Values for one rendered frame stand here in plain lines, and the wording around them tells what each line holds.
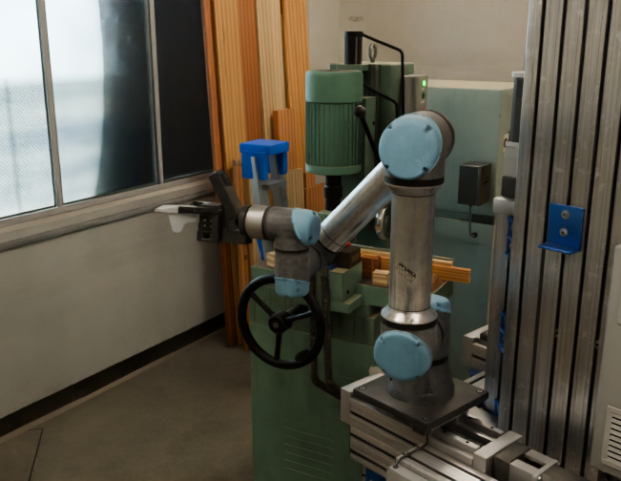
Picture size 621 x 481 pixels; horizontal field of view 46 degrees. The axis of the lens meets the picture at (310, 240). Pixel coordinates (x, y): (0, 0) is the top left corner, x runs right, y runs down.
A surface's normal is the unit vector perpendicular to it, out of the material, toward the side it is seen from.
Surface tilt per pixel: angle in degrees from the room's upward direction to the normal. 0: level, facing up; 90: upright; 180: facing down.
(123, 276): 90
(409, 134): 84
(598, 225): 90
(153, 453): 0
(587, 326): 90
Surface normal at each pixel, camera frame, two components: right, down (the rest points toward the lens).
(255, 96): 0.84, 0.09
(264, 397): -0.47, 0.24
